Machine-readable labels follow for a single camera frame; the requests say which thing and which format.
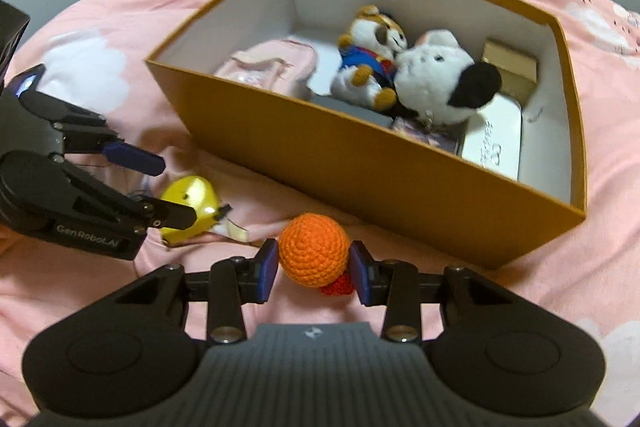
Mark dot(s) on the orange crochet toy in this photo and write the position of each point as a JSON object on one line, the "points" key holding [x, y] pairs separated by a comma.
{"points": [[312, 249]]}

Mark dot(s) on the yellow toy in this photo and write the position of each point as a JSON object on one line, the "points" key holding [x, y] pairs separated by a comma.
{"points": [[192, 197]]}

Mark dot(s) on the gold box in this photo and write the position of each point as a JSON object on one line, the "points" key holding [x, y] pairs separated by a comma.
{"points": [[510, 67]]}

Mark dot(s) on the white flat box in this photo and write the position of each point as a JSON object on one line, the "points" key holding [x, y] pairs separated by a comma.
{"points": [[495, 142]]}

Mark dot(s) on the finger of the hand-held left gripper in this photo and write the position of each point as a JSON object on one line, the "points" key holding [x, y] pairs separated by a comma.
{"points": [[135, 159], [170, 214]]}

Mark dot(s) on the tiger plush toy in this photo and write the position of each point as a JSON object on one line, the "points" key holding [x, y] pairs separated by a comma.
{"points": [[367, 57]]}

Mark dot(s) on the pink cloud printed blanket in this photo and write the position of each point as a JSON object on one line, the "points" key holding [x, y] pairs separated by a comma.
{"points": [[575, 307]]}

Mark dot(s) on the orange cardboard box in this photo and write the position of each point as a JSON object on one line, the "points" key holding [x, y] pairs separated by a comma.
{"points": [[400, 187]]}

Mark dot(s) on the purple printed card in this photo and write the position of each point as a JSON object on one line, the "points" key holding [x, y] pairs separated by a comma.
{"points": [[425, 136]]}

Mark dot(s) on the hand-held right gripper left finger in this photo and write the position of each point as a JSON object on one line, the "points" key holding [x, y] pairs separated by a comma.
{"points": [[267, 269]]}

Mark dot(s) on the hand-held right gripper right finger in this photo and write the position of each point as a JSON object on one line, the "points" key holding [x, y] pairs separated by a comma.
{"points": [[359, 272]]}

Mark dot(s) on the white and black plush toy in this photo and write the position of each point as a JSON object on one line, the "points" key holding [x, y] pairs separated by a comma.
{"points": [[435, 77]]}

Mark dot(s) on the dark grey case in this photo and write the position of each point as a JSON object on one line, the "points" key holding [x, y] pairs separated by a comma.
{"points": [[350, 108]]}

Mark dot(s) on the pink pouch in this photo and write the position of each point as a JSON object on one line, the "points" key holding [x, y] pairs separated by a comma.
{"points": [[270, 62]]}

